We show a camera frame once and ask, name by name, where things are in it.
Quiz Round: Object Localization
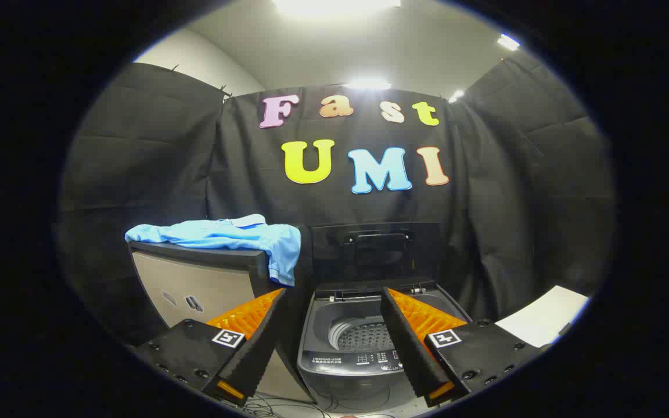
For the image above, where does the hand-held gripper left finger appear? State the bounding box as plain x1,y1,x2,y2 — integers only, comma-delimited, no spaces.
135,287,287,407

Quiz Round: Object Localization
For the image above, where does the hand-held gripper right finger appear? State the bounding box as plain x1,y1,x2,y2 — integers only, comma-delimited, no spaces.
380,287,545,408

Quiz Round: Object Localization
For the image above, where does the grey washing machine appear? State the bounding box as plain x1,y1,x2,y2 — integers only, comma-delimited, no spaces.
297,282,474,414

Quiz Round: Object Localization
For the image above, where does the light blue polo shirt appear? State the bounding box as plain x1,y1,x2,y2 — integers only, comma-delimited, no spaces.
125,214,302,287

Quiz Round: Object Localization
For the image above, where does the grey cabinet with dark top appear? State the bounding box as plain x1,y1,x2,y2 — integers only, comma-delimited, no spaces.
127,241,315,404

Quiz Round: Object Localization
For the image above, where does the white flat board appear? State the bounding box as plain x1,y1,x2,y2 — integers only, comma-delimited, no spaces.
494,285,591,349

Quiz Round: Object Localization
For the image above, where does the black backdrop cloth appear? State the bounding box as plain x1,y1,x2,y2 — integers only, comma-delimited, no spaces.
59,49,617,343

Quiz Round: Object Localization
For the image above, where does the large ceiling light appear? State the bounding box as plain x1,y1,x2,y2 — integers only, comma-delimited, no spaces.
274,0,402,17

